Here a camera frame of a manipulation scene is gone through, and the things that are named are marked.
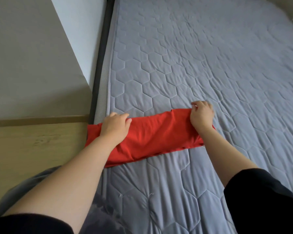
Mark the person's left hand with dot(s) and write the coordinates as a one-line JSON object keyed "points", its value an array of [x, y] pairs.
{"points": [[115, 126]]}

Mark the person's right hand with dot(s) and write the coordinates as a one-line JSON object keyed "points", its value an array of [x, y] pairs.
{"points": [[202, 117]]}

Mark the red polo shirt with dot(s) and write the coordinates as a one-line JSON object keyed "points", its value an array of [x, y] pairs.
{"points": [[156, 136]]}

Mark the grey quilted bed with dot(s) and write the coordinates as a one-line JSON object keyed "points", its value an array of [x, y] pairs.
{"points": [[210, 56]]}

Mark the person's right forearm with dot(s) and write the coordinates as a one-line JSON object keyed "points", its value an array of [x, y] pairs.
{"points": [[227, 156]]}

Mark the person's left forearm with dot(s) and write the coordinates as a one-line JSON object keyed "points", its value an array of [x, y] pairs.
{"points": [[63, 187]]}

